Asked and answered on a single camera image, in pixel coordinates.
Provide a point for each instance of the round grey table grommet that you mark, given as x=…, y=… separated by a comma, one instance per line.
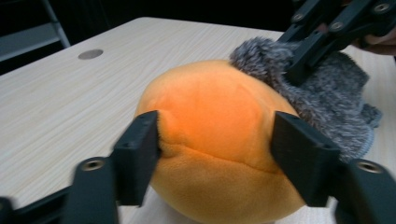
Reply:
x=90, y=54

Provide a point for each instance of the orange plush toy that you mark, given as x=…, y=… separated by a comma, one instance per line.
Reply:
x=214, y=133

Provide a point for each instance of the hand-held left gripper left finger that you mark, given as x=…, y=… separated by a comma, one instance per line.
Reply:
x=135, y=155

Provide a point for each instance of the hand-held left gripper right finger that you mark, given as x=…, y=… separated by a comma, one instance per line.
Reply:
x=303, y=155

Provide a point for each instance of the grey fuzzy hat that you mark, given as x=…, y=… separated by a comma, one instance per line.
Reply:
x=330, y=102

